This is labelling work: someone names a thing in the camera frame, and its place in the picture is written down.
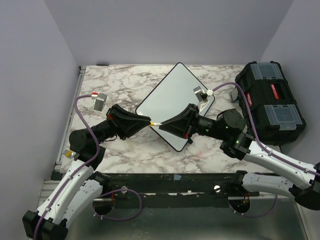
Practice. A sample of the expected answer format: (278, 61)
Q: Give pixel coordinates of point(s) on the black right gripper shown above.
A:
(183, 125)

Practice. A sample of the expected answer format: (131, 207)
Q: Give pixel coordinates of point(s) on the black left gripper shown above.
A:
(127, 123)

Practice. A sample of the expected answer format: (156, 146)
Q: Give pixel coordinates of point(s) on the white whiteboard with black frame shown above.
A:
(172, 95)

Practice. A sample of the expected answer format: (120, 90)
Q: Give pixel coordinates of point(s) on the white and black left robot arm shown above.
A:
(82, 183)

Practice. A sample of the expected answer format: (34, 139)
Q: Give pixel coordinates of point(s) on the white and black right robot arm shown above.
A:
(292, 178)

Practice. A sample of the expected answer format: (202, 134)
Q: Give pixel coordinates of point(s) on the blue tape piece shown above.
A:
(177, 177)

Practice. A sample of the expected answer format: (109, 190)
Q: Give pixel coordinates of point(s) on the black plastic toolbox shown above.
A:
(268, 105)

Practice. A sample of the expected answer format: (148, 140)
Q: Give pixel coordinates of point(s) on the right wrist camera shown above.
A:
(205, 97)

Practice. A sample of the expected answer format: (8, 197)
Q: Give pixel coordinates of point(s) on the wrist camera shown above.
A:
(99, 101)
(205, 97)

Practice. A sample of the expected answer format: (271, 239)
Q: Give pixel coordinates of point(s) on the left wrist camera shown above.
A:
(99, 101)

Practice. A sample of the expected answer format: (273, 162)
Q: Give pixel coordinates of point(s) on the small dark wall clip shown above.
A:
(102, 64)

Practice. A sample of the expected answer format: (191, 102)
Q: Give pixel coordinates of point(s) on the aluminium frame profile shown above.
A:
(50, 91)

